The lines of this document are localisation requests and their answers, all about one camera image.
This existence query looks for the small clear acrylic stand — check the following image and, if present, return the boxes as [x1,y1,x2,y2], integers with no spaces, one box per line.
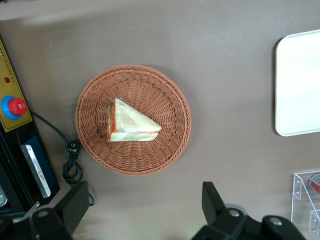
[290,170,320,238]

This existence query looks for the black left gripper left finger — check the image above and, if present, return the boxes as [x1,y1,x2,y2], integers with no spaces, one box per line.
[28,181,90,240]

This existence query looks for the black coiled cable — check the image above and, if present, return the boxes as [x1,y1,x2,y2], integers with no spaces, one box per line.
[29,111,96,207]

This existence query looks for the black control box yellow panel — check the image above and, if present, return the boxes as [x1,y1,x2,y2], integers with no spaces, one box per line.
[0,32,61,218]

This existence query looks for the brown round wicker basket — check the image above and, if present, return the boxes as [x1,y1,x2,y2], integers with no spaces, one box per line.
[75,64,193,176]

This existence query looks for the silver metal handle plate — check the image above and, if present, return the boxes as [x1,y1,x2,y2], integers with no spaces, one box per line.
[20,144,52,199]

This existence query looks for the red emergency stop button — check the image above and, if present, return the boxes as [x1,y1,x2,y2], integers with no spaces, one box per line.
[0,95,28,120]

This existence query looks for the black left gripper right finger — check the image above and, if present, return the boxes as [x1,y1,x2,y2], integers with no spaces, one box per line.
[192,181,248,240]

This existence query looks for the cream plastic tray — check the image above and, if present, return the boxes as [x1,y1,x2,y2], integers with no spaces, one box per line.
[274,29,320,137]

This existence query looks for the red and white can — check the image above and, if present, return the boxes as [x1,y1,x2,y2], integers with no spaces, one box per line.
[309,172,320,195]

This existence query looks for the triangular sandwich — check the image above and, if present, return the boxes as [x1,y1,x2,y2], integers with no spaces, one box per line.
[106,97,163,143]

